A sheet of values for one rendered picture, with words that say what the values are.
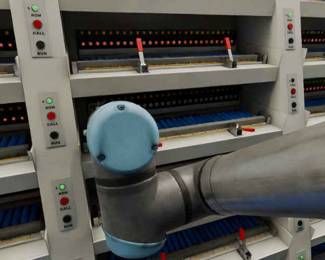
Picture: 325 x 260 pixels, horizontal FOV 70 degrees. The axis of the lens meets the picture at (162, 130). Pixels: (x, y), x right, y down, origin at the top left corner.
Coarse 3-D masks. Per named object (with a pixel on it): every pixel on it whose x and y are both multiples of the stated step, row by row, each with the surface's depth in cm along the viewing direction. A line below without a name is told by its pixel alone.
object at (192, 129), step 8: (232, 120) 74; (240, 120) 74; (248, 120) 75; (256, 120) 76; (264, 120) 77; (168, 128) 67; (176, 128) 68; (184, 128) 68; (192, 128) 68; (200, 128) 69; (208, 128) 71; (216, 128) 71; (160, 136) 66; (168, 136) 67; (184, 136) 66
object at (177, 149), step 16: (160, 112) 78; (256, 112) 83; (272, 112) 76; (256, 128) 74; (272, 128) 74; (80, 144) 62; (176, 144) 64; (192, 144) 64; (208, 144) 66; (224, 144) 68; (240, 144) 70; (80, 160) 55; (160, 160) 62; (176, 160) 64
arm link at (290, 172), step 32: (320, 128) 19; (224, 160) 31; (256, 160) 24; (288, 160) 20; (320, 160) 18; (192, 192) 35; (224, 192) 29; (256, 192) 24; (288, 192) 20; (320, 192) 18
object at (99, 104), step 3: (99, 102) 44; (102, 102) 44; (105, 102) 45; (108, 102) 45; (90, 105) 49; (93, 105) 49; (96, 105) 50; (99, 105) 44; (102, 105) 44; (90, 108) 49; (93, 108) 50; (96, 108) 50; (90, 111) 49; (90, 114) 49
